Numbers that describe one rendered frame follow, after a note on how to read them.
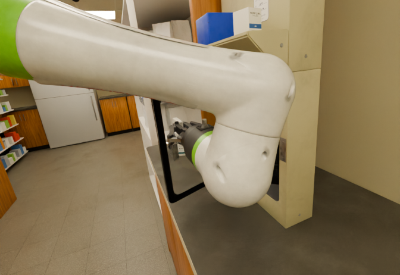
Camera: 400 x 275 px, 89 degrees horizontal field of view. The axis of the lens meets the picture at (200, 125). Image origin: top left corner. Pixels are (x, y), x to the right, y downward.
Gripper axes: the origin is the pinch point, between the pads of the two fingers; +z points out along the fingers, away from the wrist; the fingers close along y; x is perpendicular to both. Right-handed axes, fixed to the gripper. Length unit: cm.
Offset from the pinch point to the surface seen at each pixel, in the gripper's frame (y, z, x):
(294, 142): -27.0, -20.5, 5.9
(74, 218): 88, 169, 128
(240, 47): -14.6, -14.9, -20.2
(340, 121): -67, -6, 11
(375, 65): -67, -16, -11
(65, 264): 84, 106, 128
